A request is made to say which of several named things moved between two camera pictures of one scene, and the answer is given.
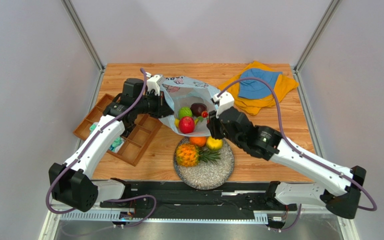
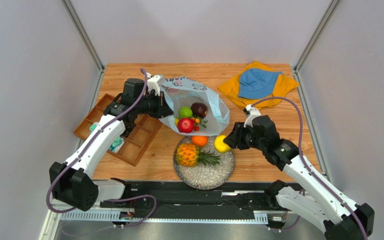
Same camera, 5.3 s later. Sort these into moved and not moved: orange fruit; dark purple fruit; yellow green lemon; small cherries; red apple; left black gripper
Moved: small cherries; yellow green lemon
Not moved: red apple; orange fruit; dark purple fruit; left black gripper
